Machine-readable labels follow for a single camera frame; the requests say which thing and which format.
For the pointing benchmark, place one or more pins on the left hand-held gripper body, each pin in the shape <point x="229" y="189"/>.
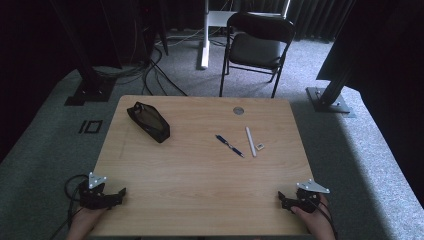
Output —
<point x="95" y="198"/>

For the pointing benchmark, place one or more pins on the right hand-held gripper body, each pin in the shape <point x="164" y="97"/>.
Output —
<point x="308" y="200"/>

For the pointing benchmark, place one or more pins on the small white eraser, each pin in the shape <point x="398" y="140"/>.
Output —
<point x="260" y="146"/>

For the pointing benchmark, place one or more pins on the white pen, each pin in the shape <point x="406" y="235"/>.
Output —
<point x="251" y="141"/>

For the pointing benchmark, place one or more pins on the black pencil case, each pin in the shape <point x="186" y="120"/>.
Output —
<point x="149" y="122"/>

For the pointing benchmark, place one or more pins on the blue pen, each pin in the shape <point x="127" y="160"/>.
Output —
<point x="230" y="146"/>

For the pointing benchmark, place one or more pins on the person's right hand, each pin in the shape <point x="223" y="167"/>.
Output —
<point x="316" y="223"/>

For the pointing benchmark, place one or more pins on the person's left hand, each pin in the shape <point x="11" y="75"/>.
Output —
<point x="85" y="223"/>

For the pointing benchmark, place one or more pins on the grey round table grommet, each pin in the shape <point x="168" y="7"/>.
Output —
<point x="238" y="110"/>

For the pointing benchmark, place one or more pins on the black metal stand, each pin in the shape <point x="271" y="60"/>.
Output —
<point x="328" y="100"/>
<point x="90" y="86"/>

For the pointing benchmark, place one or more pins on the black folding chair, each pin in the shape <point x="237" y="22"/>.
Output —
<point x="255" y="50"/>

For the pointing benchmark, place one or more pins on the dark curtain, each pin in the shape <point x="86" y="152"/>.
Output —
<point x="310" y="16"/>

